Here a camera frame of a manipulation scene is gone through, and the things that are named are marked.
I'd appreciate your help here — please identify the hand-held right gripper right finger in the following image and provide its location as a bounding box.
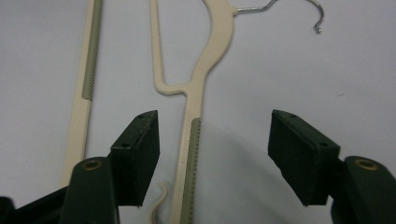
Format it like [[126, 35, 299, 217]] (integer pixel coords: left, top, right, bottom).
[[267, 108, 342, 207]]

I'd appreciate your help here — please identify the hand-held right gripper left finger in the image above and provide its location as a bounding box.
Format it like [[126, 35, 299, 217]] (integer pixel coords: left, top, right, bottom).
[[109, 109, 162, 208]]

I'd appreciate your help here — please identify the beige plastic clothes hanger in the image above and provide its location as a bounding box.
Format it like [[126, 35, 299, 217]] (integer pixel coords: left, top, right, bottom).
[[60, 0, 325, 224]]

